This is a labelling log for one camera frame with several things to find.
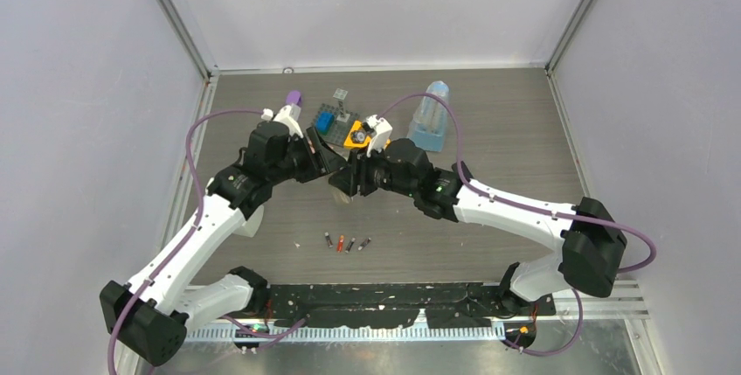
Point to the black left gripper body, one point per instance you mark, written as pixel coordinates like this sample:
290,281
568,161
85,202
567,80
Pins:
299,163

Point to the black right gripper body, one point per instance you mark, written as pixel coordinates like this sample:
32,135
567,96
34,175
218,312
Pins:
381,177

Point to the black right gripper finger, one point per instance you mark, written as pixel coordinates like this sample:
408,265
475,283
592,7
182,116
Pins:
359,161
345,181

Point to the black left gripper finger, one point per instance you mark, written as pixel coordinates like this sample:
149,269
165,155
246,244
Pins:
328,162
317,146

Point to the white remote control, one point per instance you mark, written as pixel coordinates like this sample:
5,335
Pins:
340,197

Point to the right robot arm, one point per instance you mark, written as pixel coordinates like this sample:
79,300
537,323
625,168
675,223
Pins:
586,247

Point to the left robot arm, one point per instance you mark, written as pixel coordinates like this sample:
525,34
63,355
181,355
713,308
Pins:
151,313

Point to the yellow triangular toy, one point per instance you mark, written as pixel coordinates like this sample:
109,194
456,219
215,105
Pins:
357,137

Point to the grey building brick plate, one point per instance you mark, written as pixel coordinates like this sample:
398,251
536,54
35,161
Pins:
339,130

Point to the blue building brick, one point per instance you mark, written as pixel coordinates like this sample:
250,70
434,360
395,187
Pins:
324,121

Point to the blue translucent metronome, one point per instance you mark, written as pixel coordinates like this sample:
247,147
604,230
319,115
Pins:
428,126

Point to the purple cap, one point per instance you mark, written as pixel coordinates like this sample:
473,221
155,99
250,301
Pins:
294,98

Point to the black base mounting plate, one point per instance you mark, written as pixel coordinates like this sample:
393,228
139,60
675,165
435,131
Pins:
398,305

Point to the grey brick post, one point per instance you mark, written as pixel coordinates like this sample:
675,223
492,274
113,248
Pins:
343,115

